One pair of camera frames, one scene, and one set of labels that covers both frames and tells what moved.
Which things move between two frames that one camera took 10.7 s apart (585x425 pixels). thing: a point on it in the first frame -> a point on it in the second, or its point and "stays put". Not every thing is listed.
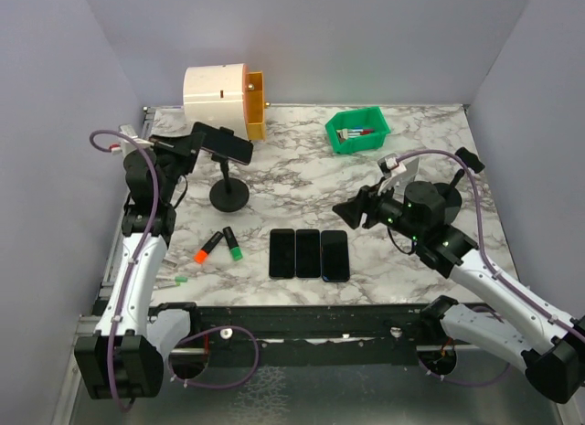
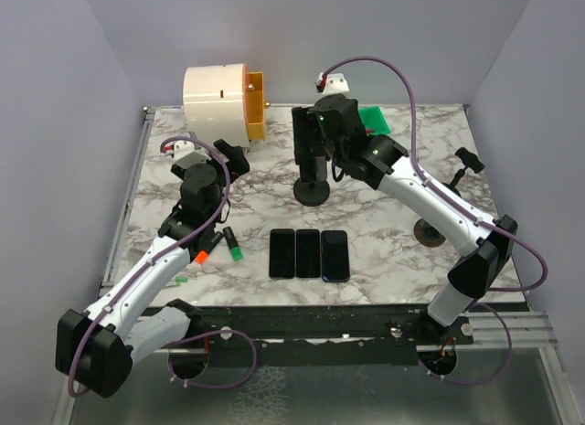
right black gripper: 366,201 -> 311,112
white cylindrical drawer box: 216,95 stays put
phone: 335,258 stays put
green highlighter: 232,244 stays put
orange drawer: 255,101 stays put
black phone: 281,253 stays put
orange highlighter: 201,255 stays put
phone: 308,253 stays put
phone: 225,144 -> 307,135
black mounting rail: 313,334 stays put
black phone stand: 227,194 -> 313,188
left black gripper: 186,147 -> 237,165
